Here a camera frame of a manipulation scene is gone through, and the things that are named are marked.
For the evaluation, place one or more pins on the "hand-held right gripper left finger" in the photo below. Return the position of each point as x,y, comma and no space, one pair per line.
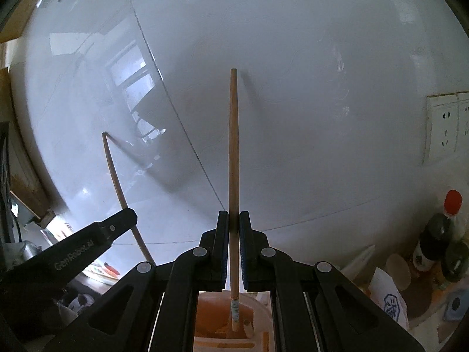
224,256

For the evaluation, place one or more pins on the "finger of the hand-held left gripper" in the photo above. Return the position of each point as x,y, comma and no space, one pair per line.
119,223

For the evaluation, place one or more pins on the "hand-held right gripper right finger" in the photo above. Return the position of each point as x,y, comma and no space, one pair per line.
244,260

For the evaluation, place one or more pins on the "beige round chopstick holder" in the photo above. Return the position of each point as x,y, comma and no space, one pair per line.
214,319

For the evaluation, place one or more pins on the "white packet with blue print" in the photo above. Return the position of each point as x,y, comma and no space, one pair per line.
388,300

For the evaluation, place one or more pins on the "jar with brown lid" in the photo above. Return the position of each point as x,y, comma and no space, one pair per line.
398,269

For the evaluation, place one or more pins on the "red cap sauce bottle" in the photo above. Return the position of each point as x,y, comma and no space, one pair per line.
436,234

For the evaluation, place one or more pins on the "black cap sauce bottle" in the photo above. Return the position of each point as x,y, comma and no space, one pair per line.
456,260

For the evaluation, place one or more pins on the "small light blue packet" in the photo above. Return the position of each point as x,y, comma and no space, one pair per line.
455,306

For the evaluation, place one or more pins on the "beige upper cabinet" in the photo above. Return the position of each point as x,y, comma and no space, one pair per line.
22,11

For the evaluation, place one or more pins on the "white wall socket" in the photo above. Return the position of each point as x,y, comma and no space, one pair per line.
441,128
464,117

